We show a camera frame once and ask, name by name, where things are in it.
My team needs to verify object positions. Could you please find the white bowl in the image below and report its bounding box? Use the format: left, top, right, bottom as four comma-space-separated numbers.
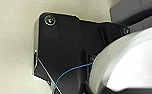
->
87, 25, 152, 94

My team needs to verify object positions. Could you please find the thin white cable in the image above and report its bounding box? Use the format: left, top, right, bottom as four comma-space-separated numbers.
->
33, 49, 62, 94

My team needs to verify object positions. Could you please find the blue cable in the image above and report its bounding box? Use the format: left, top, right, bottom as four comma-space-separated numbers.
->
53, 62, 94, 94

